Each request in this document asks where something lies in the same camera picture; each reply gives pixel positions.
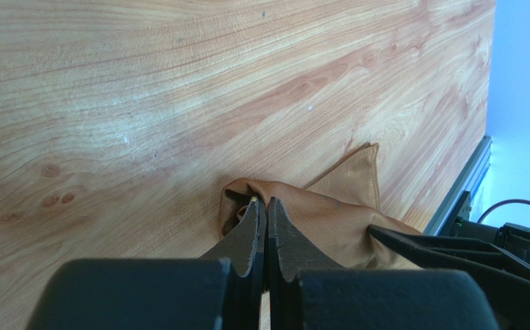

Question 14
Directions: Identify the brown satin napkin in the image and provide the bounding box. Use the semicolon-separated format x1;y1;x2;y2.
219;144;420;270

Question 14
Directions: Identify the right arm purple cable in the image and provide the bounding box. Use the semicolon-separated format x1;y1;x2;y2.
477;198;530;225

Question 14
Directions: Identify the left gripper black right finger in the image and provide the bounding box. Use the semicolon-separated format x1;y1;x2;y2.
267;198;498;329

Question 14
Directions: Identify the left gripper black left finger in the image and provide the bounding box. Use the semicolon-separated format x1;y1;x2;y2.
27;197;267;329

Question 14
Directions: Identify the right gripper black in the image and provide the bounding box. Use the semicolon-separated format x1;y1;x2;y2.
368;219;530;329

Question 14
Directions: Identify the aluminium corner frame post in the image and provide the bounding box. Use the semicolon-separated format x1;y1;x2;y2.
423;135;492;236

